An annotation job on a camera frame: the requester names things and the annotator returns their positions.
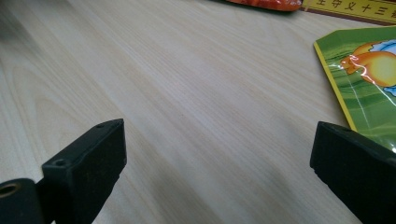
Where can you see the yellow and maroon box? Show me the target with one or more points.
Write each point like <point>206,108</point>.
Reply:
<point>351,8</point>

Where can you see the green glossy snack packet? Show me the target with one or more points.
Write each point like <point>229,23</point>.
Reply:
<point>367,102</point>

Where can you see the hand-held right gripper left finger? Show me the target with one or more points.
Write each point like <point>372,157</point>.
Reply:
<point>87,168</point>

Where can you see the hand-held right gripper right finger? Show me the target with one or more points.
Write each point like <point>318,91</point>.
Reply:
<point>358,168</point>

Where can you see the orange plastic packet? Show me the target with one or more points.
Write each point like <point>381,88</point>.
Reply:
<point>267,3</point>

